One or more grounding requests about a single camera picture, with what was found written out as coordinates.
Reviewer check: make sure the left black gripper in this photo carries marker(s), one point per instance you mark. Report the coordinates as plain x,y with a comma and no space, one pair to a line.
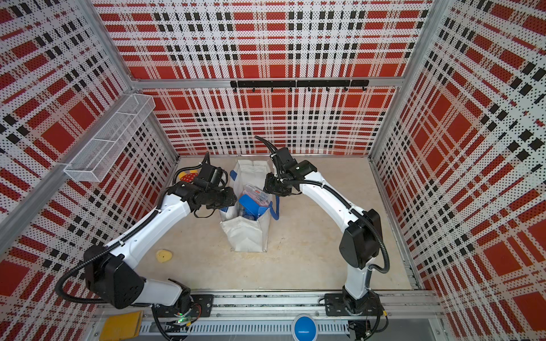
229,200

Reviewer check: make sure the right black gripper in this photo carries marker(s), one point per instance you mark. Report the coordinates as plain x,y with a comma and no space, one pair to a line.
269,188

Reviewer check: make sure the blue plastic pencil case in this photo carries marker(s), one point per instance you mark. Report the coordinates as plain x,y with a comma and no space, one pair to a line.
255,203

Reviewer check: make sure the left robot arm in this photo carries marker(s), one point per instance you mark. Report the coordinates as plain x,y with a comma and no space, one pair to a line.
107,273

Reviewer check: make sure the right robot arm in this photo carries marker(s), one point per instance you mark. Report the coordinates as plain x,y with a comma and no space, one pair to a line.
362,246

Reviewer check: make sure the yellow red plush toy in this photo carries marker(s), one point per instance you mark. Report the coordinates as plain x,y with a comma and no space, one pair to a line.
187,175

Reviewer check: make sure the yellow sponge piece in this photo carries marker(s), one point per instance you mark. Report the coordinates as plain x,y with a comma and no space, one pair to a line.
163,256

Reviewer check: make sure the blue round button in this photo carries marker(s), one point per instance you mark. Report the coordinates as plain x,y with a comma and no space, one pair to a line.
304,328

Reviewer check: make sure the yellow box at base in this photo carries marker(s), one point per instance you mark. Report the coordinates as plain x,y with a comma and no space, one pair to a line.
122,327

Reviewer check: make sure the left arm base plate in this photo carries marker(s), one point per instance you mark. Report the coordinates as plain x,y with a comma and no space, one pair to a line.
187,305

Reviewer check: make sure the black hook rail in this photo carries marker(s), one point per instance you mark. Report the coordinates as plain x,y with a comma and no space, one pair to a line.
274,84

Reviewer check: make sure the white wire mesh basket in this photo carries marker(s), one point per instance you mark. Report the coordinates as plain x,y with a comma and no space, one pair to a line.
96,158

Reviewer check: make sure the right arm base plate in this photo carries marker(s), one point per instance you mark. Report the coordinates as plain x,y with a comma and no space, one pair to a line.
345,305

